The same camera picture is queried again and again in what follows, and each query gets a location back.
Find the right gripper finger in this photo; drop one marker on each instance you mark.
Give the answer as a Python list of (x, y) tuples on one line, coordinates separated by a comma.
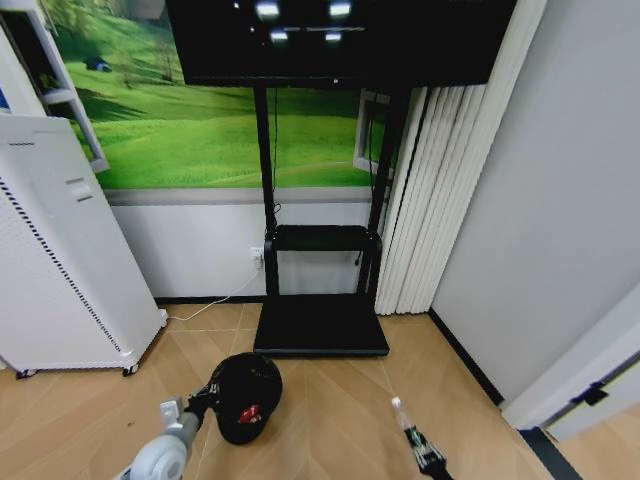
[(433, 452), (416, 445)]

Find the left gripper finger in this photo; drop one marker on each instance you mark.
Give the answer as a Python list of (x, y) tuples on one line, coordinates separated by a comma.
[(216, 386)]

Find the clear plastic bottle white cap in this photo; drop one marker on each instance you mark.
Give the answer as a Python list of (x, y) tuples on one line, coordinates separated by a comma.
[(400, 415)]

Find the black trash bin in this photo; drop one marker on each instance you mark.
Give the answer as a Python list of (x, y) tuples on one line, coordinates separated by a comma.
[(250, 380)]

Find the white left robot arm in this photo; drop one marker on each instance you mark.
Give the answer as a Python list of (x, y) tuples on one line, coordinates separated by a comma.
[(160, 450)]

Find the black television floor stand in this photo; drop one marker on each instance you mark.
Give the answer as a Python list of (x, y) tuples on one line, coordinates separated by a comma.
[(320, 325)]

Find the red crumpled wrapper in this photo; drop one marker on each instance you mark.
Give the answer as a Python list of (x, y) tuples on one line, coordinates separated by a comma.
[(250, 414)]

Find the black door hardware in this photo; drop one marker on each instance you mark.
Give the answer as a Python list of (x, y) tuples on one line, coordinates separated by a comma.
[(596, 394)]

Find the white door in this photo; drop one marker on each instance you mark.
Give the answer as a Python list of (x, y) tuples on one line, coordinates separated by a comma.
[(590, 360)]

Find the white air purifier on wheels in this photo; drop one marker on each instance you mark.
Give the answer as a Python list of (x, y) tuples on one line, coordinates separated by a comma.
[(55, 240)]

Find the white vertical blinds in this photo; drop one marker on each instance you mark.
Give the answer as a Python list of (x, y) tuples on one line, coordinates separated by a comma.
[(440, 190)]

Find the black television screen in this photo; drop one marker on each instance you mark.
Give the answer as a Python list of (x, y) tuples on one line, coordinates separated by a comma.
[(400, 45)]

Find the white wall socket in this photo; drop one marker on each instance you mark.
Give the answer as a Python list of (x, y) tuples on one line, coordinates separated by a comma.
[(256, 255)]

